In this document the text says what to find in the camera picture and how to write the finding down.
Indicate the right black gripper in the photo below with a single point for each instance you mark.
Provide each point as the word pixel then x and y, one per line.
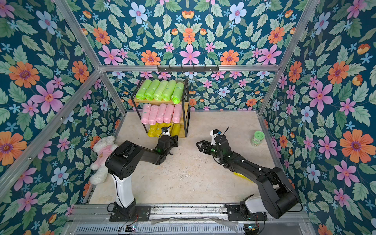
pixel 207 147

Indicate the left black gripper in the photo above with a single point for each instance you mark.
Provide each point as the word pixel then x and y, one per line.
pixel 174 141

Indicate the yellow roll top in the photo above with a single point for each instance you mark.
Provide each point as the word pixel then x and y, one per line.
pixel 175 130

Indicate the yellow roll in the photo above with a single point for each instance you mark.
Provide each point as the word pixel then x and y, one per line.
pixel 175 130
pixel 242 176
pixel 168 124

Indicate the yellow roll diagonal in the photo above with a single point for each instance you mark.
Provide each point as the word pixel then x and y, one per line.
pixel 158 131
pixel 152 130

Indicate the pink roll bottom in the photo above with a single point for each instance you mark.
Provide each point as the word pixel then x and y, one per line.
pixel 177 115

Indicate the pink roll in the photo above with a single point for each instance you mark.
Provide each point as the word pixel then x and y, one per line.
pixel 161 113
pixel 168 113
pixel 177 115
pixel 153 115
pixel 146 113

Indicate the wooden three-tier shelf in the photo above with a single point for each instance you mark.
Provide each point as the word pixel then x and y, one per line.
pixel 184 122

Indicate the green roll diagonal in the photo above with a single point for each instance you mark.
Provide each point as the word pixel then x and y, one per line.
pixel 141 93
pixel 177 93

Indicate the green roll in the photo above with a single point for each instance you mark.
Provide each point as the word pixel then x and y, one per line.
pixel 158 92
pixel 149 93
pixel 168 91

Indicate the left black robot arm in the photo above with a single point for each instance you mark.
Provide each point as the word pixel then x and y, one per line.
pixel 123 161

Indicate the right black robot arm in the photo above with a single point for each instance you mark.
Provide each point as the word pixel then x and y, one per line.
pixel 276 194

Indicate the green lidded jar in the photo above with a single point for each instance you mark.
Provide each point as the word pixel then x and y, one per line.
pixel 257 138

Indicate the white plush toy pink shirt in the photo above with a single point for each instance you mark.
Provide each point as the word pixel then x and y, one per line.
pixel 103 148

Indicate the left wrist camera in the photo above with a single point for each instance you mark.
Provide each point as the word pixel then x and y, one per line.
pixel 166 131

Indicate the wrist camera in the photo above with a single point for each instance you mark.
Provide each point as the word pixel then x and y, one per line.
pixel 214 133
pixel 166 131

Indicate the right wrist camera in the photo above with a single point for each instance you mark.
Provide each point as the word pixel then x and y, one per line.
pixel 214 133

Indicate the black wall hook rail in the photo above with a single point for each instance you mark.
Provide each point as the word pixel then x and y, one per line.
pixel 193 68

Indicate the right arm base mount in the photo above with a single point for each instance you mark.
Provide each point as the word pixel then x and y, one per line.
pixel 241 211

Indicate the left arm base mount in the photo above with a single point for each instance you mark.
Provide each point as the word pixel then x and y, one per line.
pixel 132 213

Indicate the aluminium front rail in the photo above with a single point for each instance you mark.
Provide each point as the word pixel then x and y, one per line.
pixel 101 213

